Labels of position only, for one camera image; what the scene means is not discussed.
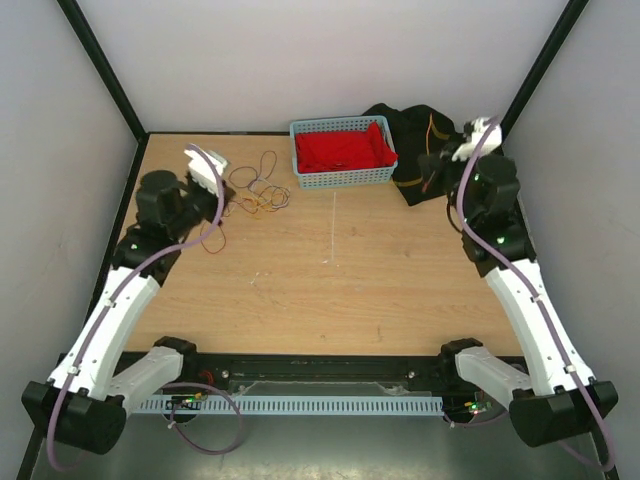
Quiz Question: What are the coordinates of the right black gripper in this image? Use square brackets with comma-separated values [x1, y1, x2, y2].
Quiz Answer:
[419, 142, 482, 226]

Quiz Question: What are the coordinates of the red cloth in basket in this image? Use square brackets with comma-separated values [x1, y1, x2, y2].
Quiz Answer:
[295, 123, 398, 174]

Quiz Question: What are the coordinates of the orange thin wire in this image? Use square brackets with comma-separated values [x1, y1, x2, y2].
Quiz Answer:
[230, 187, 281, 217]

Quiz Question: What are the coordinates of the light blue slotted cable duct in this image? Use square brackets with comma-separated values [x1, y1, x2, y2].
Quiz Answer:
[135, 395, 443, 417]

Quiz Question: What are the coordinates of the light blue perforated basket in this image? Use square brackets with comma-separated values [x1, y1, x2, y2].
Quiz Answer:
[289, 115, 398, 189]

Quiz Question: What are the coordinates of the black metal frame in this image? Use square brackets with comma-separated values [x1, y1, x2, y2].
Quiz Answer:
[14, 0, 621, 480]

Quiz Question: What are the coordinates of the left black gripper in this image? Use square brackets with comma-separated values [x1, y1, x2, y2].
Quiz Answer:
[168, 169, 235, 239]

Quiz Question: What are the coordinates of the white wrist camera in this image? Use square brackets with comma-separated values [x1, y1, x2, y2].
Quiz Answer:
[184, 145, 229, 195]
[451, 117, 503, 163]

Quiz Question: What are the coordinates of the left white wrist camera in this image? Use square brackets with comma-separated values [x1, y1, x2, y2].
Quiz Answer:
[184, 145, 229, 195]

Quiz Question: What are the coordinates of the black folded cloth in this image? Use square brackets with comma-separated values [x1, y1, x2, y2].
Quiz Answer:
[363, 103, 462, 206]

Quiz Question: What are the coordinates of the white zip tie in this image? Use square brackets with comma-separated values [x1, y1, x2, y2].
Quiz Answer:
[322, 191, 337, 264]

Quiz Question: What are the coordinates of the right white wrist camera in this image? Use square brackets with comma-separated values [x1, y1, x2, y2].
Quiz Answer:
[451, 117, 503, 163]

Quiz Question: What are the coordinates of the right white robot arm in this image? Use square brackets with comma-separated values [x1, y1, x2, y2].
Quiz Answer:
[417, 151, 618, 447]

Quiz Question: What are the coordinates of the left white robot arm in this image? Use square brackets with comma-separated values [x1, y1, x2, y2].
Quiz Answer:
[21, 169, 227, 469]

